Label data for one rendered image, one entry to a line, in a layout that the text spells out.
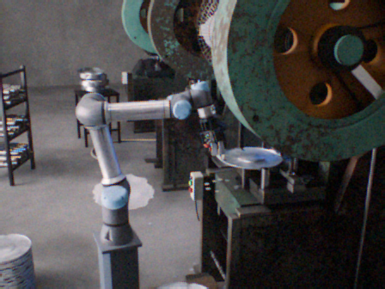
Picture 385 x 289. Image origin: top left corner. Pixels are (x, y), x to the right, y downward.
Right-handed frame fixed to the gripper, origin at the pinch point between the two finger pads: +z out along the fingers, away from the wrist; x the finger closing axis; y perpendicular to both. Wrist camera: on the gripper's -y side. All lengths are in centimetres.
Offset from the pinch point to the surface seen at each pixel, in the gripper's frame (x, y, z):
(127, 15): -186, -214, -120
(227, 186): -3.3, -2.8, 14.7
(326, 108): 55, 11, -14
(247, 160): 10.3, -3.8, 4.3
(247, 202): 11.1, 9.3, 19.7
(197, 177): -23.1, -10.2, 10.3
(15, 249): -109, 44, 20
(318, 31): 60, 17, -42
